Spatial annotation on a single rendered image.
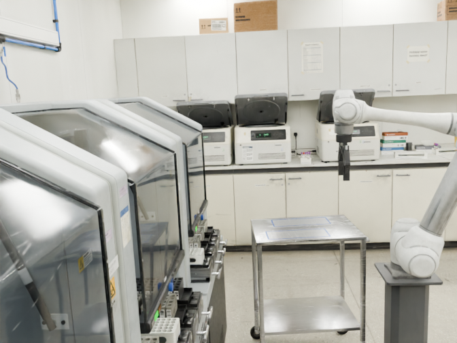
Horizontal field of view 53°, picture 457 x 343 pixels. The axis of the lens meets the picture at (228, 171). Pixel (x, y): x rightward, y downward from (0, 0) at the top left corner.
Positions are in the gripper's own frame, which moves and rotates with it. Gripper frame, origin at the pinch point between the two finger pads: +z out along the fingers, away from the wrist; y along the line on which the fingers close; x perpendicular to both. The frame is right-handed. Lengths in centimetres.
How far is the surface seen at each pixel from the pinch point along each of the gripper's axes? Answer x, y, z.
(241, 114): 60, 260, -17
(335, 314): -2, 36, 92
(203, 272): 69, -17, 42
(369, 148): -64, 219, 17
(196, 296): 67, -49, 39
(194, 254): 73, -15, 34
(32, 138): 94, -115, -34
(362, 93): -60, 237, -35
